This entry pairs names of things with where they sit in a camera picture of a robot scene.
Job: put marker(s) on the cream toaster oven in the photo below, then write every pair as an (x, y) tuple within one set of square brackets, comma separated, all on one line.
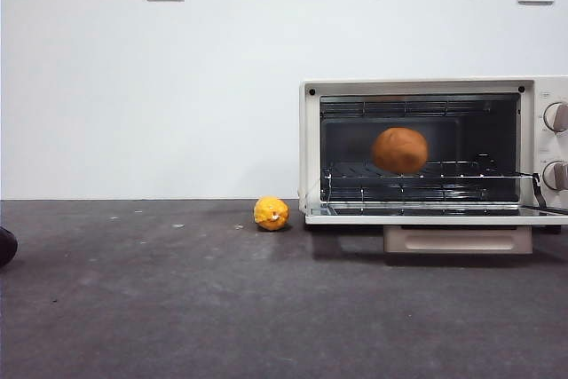
[(538, 144)]

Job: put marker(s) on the beige oven control knob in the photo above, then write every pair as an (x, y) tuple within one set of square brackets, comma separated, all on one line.
[(557, 176), (557, 117)]

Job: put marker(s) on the dark purple eggplant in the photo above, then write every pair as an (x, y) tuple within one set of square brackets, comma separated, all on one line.
[(6, 248)]

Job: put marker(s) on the yellow corn cob piece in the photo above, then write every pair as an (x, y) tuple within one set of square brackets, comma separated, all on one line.
[(270, 212)]

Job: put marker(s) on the brown potato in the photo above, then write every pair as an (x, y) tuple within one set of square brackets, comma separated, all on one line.
[(399, 150)]

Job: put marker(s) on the metal oven heater guard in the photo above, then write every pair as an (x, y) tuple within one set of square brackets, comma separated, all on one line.
[(444, 108)]

